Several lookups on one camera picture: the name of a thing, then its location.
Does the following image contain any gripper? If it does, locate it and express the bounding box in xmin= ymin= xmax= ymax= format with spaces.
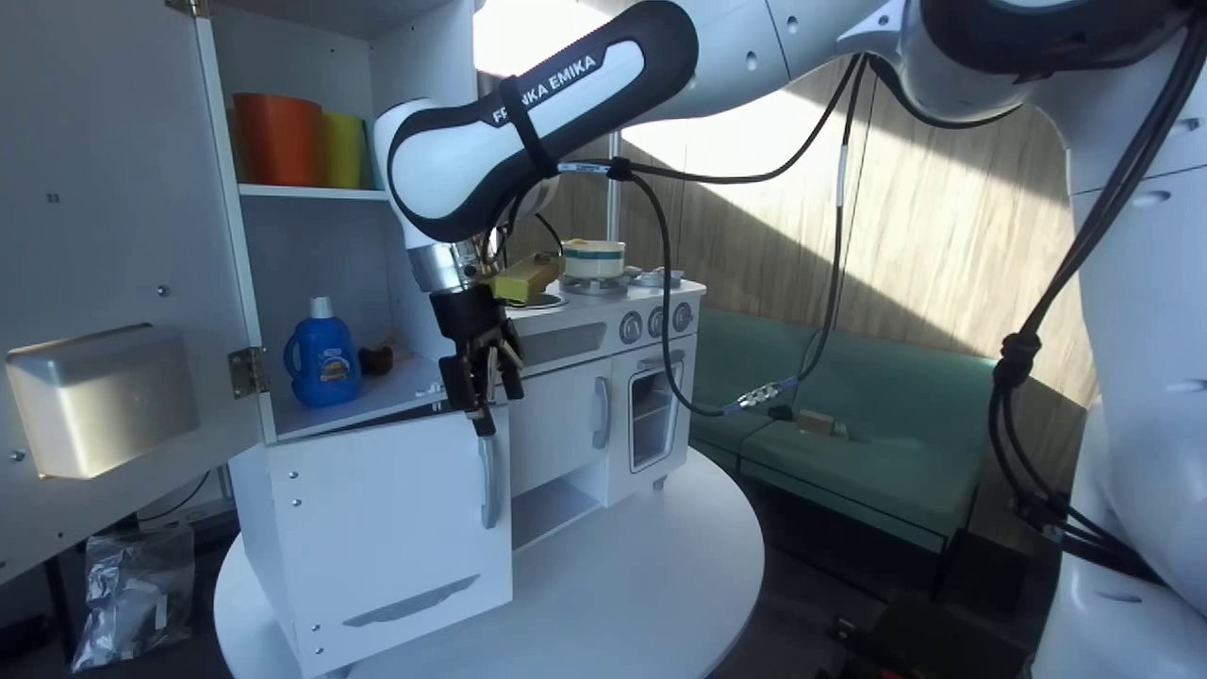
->
xmin=429 ymin=283 xmax=526 ymax=438

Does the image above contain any white sink cabinet door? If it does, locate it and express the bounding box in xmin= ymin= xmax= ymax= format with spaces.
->
xmin=507 ymin=362 xmax=615 ymax=498

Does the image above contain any large white cabinet door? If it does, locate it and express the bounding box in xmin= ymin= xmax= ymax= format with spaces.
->
xmin=0 ymin=0 xmax=276 ymax=586

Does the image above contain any cream pot with green stripe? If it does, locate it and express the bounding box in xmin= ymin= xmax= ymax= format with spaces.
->
xmin=561 ymin=239 xmax=628 ymax=280

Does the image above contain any blue detergent bottle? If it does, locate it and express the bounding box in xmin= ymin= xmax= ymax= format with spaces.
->
xmin=284 ymin=296 xmax=363 ymax=409

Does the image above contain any toy oven door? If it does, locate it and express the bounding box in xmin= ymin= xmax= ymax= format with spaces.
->
xmin=607 ymin=338 xmax=698 ymax=506

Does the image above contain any white toy kitchen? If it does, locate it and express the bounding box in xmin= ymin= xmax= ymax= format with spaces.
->
xmin=0 ymin=0 xmax=708 ymax=679

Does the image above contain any yellow green cup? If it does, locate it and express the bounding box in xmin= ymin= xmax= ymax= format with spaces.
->
xmin=321 ymin=110 xmax=370 ymax=190

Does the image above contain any orange cup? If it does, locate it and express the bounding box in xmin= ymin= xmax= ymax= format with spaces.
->
xmin=232 ymin=92 xmax=325 ymax=188

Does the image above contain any green bench cushion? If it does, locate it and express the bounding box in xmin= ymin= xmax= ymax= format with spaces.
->
xmin=691 ymin=306 xmax=1002 ymax=555

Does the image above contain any clear plastic bag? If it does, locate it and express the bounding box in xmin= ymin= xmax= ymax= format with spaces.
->
xmin=71 ymin=523 xmax=197 ymax=673

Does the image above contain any silver fridge door handle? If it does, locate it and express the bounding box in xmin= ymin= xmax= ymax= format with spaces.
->
xmin=478 ymin=434 xmax=502 ymax=530

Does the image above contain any silver cabinet door handle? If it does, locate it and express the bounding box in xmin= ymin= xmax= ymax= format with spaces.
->
xmin=591 ymin=376 xmax=613 ymax=452

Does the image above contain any black cable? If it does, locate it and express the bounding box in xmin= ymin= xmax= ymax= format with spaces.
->
xmin=140 ymin=470 xmax=214 ymax=525

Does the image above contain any silver box door handle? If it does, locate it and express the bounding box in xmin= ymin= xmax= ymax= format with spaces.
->
xmin=5 ymin=323 xmax=202 ymax=481

